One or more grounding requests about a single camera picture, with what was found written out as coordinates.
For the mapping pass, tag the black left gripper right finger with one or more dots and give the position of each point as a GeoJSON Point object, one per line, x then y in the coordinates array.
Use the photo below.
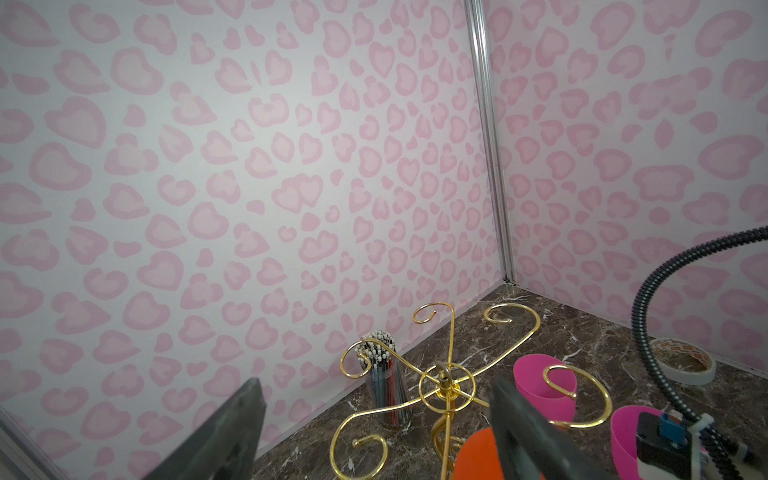
{"type": "Point", "coordinates": [529, 446]}

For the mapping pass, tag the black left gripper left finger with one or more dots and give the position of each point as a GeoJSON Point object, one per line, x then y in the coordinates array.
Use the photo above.
{"type": "Point", "coordinates": [225, 445]}

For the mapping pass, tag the pink wine glass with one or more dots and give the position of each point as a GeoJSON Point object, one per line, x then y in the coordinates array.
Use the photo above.
{"type": "Point", "coordinates": [624, 424]}
{"type": "Point", "coordinates": [528, 372]}

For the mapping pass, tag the pink wine glass back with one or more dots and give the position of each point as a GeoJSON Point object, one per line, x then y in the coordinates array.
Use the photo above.
{"type": "Point", "coordinates": [624, 424]}

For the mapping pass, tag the red wine glass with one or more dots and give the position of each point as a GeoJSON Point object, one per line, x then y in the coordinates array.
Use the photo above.
{"type": "Point", "coordinates": [478, 458]}

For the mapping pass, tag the clear cup of pencils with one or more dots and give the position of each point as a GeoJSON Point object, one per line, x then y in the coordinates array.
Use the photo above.
{"type": "Point", "coordinates": [385, 380]}

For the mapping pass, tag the roll of tape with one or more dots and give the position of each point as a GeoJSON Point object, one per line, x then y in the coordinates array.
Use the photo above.
{"type": "Point", "coordinates": [684, 363]}

